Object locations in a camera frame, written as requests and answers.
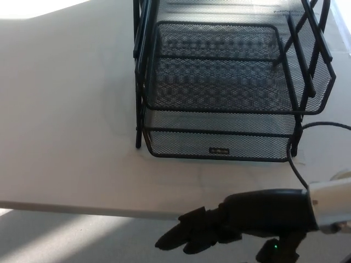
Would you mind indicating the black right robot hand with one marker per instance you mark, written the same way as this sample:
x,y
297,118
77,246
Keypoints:
x,y
263,213

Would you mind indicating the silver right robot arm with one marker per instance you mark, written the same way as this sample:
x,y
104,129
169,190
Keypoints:
x,y
333,202

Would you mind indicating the black mesh tray with label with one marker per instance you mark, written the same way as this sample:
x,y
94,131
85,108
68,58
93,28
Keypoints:
x,y
219,145

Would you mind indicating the black metal organizer frame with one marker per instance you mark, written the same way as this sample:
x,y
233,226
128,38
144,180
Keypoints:
x,y
297,46

